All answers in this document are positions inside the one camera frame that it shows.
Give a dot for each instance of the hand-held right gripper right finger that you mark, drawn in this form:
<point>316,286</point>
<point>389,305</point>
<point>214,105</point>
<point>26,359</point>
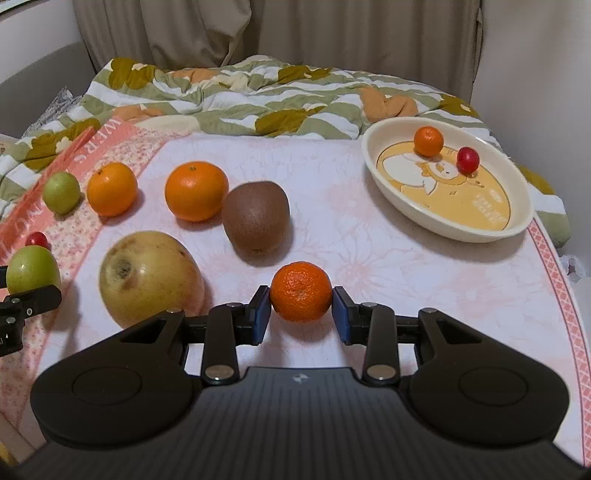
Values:
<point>339,314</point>

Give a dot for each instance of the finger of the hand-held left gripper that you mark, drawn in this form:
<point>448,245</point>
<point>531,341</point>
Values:
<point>37,300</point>

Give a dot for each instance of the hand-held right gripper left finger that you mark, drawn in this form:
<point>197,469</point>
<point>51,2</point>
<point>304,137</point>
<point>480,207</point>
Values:
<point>263,314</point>

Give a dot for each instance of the green jujube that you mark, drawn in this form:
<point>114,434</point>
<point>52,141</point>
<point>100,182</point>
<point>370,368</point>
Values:
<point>61,193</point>
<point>32,270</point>

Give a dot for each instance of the rough-skinned mandarin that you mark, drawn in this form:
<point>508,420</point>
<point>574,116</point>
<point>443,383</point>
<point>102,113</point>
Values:
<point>300,290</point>

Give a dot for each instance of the red cherry tomato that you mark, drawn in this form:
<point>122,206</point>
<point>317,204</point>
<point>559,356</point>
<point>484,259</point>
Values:
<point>37,239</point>
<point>467,159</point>

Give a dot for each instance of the brown kiwi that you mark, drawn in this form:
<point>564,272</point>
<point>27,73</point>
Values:
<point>256,219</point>

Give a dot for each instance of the yellow pear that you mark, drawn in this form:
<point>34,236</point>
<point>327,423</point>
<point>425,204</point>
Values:
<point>150,279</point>

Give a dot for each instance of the medium smooth orange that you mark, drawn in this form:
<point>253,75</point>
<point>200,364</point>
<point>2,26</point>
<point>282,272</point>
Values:
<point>112,189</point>

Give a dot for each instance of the large smooth orange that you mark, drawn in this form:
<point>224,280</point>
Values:
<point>196,191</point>

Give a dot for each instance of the cream bowl with cartoon print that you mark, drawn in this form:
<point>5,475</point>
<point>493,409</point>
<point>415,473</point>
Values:
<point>485,203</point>

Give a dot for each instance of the pink floral bed sheet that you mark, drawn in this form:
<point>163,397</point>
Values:
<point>369,240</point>

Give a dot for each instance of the tiny mandarin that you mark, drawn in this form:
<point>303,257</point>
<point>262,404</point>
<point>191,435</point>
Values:
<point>428,141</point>

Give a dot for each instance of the grey patterned cloth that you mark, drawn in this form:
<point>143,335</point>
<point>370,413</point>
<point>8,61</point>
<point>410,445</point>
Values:
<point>57,104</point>

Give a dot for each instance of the grey padded headboard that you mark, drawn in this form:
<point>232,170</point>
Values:
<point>27,87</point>

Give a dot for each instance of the green striped floral quilt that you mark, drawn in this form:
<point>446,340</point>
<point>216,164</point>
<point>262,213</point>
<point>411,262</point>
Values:
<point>277,101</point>

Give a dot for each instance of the beige curtain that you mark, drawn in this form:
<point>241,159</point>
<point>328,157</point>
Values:
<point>323,27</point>

